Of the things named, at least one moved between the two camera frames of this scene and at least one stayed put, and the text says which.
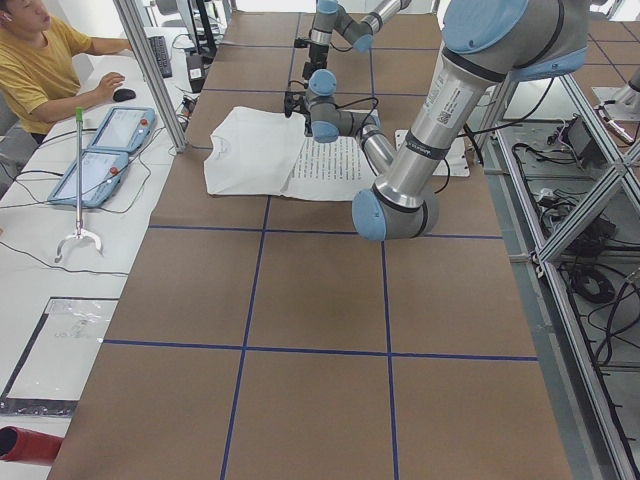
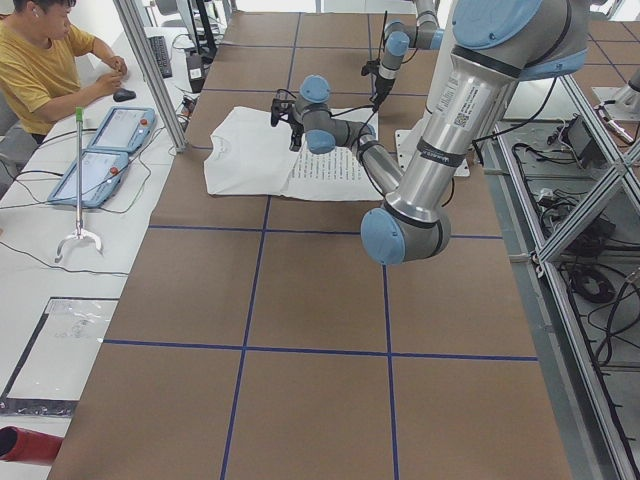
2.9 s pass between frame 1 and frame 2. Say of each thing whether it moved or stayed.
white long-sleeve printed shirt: stayed
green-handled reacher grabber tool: stayed
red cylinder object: stayed
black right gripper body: moved
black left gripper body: moved
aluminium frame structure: stayed
